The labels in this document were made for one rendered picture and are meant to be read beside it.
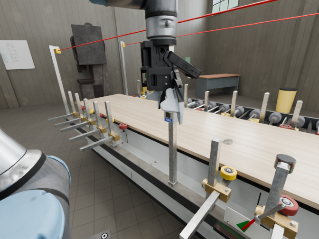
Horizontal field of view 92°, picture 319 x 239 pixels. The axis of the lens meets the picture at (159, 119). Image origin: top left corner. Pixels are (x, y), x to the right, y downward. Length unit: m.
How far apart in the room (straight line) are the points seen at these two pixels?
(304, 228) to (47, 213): 1.07
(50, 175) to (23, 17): 7.38
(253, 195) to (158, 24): 0.99
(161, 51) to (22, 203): 0.40
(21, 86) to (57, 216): 7.53
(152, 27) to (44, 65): 7.15
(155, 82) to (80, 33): 5.69
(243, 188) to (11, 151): 1.04
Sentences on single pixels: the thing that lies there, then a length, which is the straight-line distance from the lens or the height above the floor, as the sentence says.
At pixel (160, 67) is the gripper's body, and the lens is 0.41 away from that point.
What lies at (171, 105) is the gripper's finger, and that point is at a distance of 0.38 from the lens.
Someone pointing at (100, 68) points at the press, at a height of 1.25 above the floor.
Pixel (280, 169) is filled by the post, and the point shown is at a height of 1.10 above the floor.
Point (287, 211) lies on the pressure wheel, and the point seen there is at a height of 0.89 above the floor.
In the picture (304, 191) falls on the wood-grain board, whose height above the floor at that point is 0.90.
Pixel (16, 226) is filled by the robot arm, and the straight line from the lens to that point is 0.32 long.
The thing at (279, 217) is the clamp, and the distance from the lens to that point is 0.87.
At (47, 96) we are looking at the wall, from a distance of 7.62.
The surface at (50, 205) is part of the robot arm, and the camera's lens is 0.32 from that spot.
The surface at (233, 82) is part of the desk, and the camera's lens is 7.03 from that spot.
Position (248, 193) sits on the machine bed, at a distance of 1.11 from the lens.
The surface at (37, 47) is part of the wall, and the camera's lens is 7.51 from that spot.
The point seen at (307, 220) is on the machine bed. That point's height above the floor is 0.75.
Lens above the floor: 1.47
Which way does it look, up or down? 21 degrees down
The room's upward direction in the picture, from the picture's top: 2 degrees counter-clockwise
